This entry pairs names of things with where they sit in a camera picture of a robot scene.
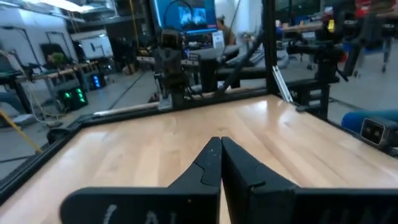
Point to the table-level camera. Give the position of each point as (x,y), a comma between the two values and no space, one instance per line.
(377,132)

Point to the computer tower with green lights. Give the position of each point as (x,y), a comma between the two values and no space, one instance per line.
(74,99)

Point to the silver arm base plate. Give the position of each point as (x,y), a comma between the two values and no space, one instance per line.
(164,102)

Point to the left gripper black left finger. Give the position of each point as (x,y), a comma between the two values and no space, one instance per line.
(174,205)

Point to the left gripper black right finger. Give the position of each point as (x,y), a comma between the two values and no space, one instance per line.
(280,205)

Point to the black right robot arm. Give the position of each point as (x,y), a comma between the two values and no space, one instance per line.
(178,90)

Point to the white board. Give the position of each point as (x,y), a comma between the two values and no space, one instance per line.
(96,46)

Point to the blue-lit monitor screen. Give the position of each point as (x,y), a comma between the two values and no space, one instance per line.
(186,15)

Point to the person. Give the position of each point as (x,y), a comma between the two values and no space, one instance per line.
(227,31)

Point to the long wooden workbench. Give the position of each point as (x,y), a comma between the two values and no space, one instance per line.
(56,74)

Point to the blue padded cushion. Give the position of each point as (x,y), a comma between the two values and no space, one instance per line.
(354,119)

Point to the black aluminium table frame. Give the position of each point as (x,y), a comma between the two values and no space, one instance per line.
(270,46)

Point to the silver angle bracket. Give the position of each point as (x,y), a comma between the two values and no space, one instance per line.
(281,84)

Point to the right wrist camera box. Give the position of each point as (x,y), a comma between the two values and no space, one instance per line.
(170,39)

